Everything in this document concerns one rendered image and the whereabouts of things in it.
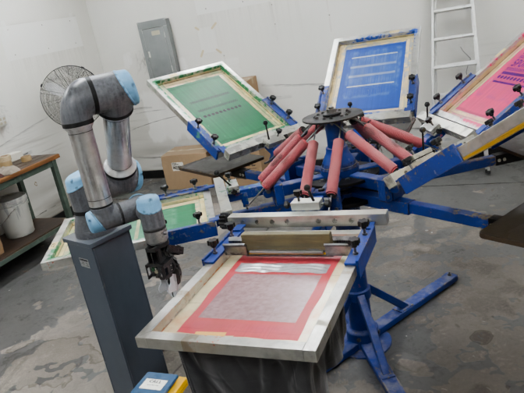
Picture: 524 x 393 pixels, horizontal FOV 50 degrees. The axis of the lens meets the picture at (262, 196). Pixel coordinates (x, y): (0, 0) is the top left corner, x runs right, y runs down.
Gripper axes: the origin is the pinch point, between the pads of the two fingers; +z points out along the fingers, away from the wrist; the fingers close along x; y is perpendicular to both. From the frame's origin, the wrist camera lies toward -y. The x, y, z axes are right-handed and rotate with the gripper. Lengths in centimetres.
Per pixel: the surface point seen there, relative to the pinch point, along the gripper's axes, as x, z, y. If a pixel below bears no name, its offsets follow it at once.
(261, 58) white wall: -140, -36, -450
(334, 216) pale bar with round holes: 41, -3, -59
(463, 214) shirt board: 88, 8, -85
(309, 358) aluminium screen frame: 55, 5, 23
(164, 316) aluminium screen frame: 1.6, 2.7, 10.5
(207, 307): 10.7, 6.0, -1.1
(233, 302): 19.1, 5.9, -4.8
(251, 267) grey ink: 15.7, 4.9, -29.1
